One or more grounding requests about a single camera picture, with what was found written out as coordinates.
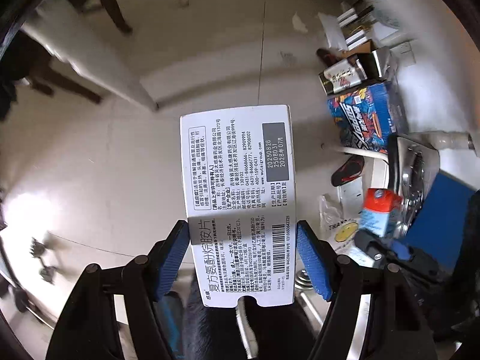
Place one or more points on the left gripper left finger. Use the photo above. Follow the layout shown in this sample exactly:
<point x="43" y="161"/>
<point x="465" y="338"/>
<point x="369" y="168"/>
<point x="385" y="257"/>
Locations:
<point x="87" y="327"/>

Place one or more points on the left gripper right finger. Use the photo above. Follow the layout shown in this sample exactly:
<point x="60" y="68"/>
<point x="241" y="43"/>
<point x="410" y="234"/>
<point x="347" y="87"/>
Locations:
<point x="396" y="328"/>

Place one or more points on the blue orange carton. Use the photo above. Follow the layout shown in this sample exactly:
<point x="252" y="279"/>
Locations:
<point x="381" y="212"/>

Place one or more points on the white medicine box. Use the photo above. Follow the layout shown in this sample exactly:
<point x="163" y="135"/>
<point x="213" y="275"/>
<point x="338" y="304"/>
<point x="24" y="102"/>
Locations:
<point x="239" y="186"/>

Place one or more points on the blue office chair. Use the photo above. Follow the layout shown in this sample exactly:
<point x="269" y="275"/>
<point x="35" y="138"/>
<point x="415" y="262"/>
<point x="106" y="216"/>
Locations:
<point x="435" y="204"/>

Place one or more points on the dumbbell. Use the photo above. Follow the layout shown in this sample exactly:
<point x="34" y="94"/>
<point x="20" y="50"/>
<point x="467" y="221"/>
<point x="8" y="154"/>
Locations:
<point x="47" y="272"/>

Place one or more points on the yellow smiley plastic bag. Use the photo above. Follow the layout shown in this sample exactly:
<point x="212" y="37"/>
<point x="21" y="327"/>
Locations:
<point x="335" y="228"/>

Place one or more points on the red black slipper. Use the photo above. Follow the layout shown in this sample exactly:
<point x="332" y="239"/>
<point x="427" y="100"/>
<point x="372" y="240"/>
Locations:
<point x="350" y="170"/>

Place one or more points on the blue printed cardboard box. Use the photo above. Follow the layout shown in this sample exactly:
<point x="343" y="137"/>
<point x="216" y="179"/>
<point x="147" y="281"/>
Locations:
<point x="365" y="117"/>

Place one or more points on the black white liquor box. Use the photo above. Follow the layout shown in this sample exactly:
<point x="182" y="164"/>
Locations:
<point x="341" y="76"/>

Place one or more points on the white table leg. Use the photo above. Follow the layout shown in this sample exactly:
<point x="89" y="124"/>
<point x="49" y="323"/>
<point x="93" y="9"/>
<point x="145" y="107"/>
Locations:
<point x="62" y="30"/>

